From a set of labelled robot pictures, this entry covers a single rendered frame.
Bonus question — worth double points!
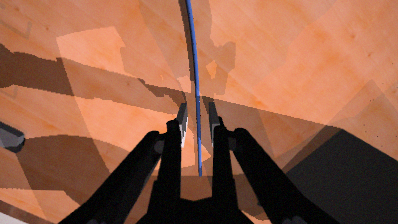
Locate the blue cable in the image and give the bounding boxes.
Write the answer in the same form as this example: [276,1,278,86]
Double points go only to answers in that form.
[185,0,202,177]

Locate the black metal rack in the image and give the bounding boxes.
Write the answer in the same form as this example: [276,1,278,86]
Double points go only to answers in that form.
[0,122,25,154]

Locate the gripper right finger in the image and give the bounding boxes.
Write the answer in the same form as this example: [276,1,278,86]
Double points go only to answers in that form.
[209,102,341,224]

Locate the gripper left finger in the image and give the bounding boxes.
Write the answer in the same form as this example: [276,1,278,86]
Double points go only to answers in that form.
[57,103,188,224]

